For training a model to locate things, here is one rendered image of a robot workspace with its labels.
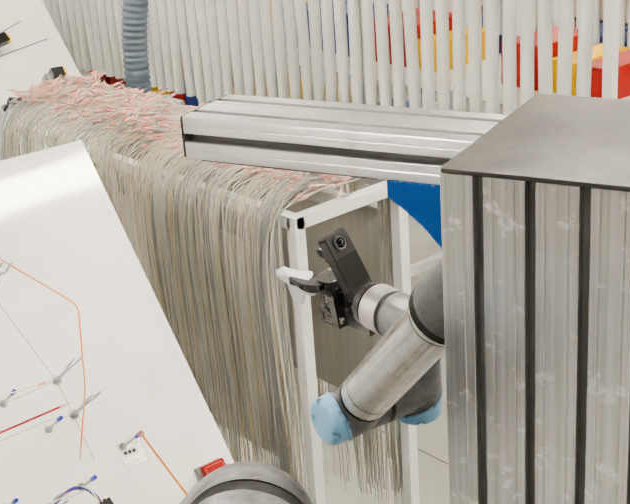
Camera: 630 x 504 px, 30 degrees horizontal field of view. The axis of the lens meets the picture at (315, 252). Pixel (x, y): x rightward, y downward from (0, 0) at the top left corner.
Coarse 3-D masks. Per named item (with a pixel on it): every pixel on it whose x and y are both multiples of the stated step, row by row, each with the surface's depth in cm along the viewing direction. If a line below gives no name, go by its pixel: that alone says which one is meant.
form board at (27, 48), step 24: (0, 0) 531; (24, 0) 537; (0, 24) 525; (24, 24) 531; (48, 24) 537; (0, 48) 520; (24, 48) 526; (48, 48) 532; (0, 72) 515; (24, 72) 521; (48, 72) 520; (72, 72) 533; (0, 96) 510
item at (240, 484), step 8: (240, 480) 97; (248, 480) 97; (216, 488) 97; (224, 488) 97; (232, 488) 96; (240, 488) 96; (248, 488) 96; (256, 488) 96; (264, 488) 96; (272, 488) 97; (280, 488) 97; (200, 496) 98; (208, 496) 96; (216, 496) 96; (224, 496) 95; (232, 496) 95; (240, 496) 95; (248, 496) 95; (256, 496) 95; (264, 496) 95; (272, 496) 96; (280, 496) 96; (288, 496) 97
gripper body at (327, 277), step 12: (324, 276) 192; (324, 288) 191; (336, 288) 189; (360, 288) 185; (324, 300) 194; (336, 300) 190; (360, 300) 184; (324, 312) 194; (336, 312) 190; (348, 312) 191; (336, 324) 192; (348, 324) 192; (360, 324) 189
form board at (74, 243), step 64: (0, 192) 233; (64, 192) 239; (0, 256) 228; (64, 256) 234; (128, 256) 240; (0, 320) 223; (64, 320) 229; (128, 320) 235; (0, 384) 218; (64, 384) 224; (128, 384) 230; (192, 384) 236; (0, 448) 214; (64, 448) 219; (192, 448) 231
